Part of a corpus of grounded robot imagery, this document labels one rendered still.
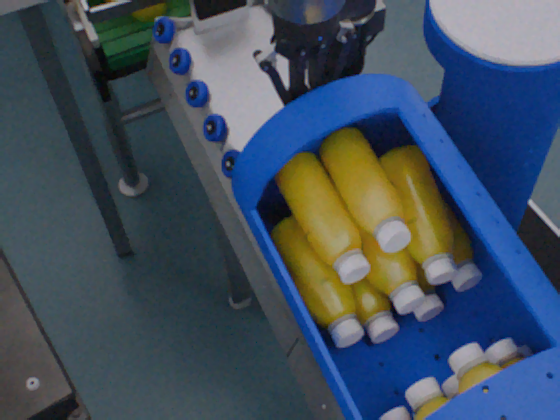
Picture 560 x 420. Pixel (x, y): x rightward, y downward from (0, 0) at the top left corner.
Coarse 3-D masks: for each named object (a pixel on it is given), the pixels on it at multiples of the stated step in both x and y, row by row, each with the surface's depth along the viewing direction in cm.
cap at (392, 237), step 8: (392, 224) 102; (400, 224) 102; (384, 232) 102; (392, 232) 101; (400, 232) 102; (408, 232) 102; (384, 240) 102; (392, 240) 102; (400, 240) 103; (408, 240) 103; (384, 248) 102; (392, 248) 103; (400, 248) 104
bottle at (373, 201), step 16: (352, 128) 112; (336, 144) 110; (352, 144) 109; (368, 144) 111; (336, 160) 109; (352, 160) 107; (368, 160) 108; (336, 176) 108; (352, 176) 106; (368, 176) 106; (384, 176) 106; (352, 192) 105; (368, 192) 104; (384, 192) 104; (352, 208) 105; (368, 208) 103; (384, 208) 103; (400, 208) 104; (368, 224) 103; (384, 224) 103
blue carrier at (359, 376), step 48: (336, 96) 103; (384, 96) 104; (288, 144) 101; (384, 144) 121; (432, 144) 102; (240, 192) 108; (480, 192) 101; (480, 240) 113; (288, 288) 101; (480, 288) 114; (528, 288) 92; (432, 336) 115; (480, 336) 113; (528, 336) 108; (336, 384) 95; (384, 384) 110; (480, 384) 84; (528, 384) 84
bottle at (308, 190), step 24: (288, 168) 110; (312, 168) 110; (288, 192) 109; (312, 192) 108; (336, 192) 109; (312, 216) 106; (336, 216) 106; (312, 240) 106; (336, 240) 104; (360, 240) 106; (336, 264) 105
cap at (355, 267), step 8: (352, 256) 104; (360, 256) 105; (344, 264) 104; (352, 264) 104; (360, 264) 104; (368, 264) 105; (344, 272) 104; (352, 272) 104; (360, 272) 105; (368, 272) 106; (344, 280) 104; (352, 280) 106
